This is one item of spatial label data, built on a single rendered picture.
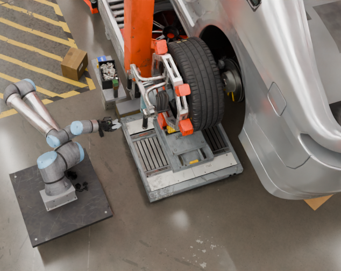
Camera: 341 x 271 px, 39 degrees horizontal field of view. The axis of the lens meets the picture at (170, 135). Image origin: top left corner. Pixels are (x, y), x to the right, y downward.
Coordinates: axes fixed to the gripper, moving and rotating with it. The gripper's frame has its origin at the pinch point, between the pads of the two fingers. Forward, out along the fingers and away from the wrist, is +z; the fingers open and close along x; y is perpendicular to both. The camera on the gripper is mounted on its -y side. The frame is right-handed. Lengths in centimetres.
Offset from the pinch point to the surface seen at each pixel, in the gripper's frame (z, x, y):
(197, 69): 27, -7, 66
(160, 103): 7.7, -13.1, 40.0
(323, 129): 27, -94, 116
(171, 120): 37.6, -7.2, 10.7
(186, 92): 16, -18, 57
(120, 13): 70, 136, -14
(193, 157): 74, -22, -25
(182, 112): 21, -22, 41
